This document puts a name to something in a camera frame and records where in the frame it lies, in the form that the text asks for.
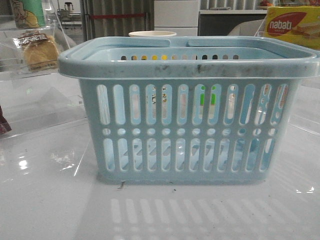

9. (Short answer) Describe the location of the packaged bread slice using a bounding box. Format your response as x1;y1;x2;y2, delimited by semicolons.
13;29;60;73

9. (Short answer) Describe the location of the light blue plastic basket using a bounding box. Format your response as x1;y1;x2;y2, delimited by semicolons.
58;36;320;184

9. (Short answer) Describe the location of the white paper cup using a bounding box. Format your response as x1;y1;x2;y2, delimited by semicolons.
128;30;177;37

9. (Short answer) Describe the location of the white cabinet background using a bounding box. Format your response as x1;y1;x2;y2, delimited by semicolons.
153;0;200;36

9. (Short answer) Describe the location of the clear acrylic left tray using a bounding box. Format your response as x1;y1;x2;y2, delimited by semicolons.
0;15;86;139

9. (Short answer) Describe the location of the clear acrylic tray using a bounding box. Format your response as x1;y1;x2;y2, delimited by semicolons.
0;15;86;139
254;18;320;141

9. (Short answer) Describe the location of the clear acrylic right tray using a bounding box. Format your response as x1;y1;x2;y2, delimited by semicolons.
254;18;320;141

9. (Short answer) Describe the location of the dark red snack packet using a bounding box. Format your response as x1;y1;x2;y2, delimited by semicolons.
0;107;12;135

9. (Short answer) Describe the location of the yellow nabati wafer box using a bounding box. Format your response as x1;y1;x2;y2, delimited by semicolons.
261;6;320;50

